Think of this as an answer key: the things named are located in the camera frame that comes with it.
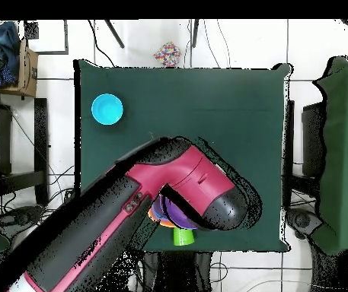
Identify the purple plastic bowl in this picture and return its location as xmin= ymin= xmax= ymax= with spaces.
xmin=158 ymin=194 xmax=200 ymax=230

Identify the large orange plastic bowl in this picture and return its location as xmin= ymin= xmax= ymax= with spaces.
xmin=147 ymin=209 xmax=177 ymax=229

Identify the dark green tablecloth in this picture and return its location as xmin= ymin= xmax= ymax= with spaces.
xmin=73 ymin=59 xmax=293 ymax=253

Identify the green plastic cup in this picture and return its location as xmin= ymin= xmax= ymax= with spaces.
xmin=173 ymin=227 xmax=195 ymax=246

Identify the small cyan plastic bowl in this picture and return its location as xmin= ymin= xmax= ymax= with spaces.
xmin=91 ymin=93 xmax=124 ymax=126

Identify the colourful patterned box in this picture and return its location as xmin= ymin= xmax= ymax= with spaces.
xmin=153 ymin=41 xmax=183 ymax=68

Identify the black tripod leg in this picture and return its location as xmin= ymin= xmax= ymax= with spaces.
xmin=104 ymin=19 xmax=126 ymax=49
xmin=191 ymin=19 xmax=200 ymax=49

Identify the brown cardboard box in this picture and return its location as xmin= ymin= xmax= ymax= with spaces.
xmin=0 ymin=37 xmax=40 ymax=99

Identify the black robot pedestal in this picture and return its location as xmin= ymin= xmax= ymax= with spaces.
xmin=142 ymin=250 xmax=214 ymax=292

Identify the black bench frame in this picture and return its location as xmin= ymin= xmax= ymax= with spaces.
xmin=0 ymin=97 xmax=50 ymax=208

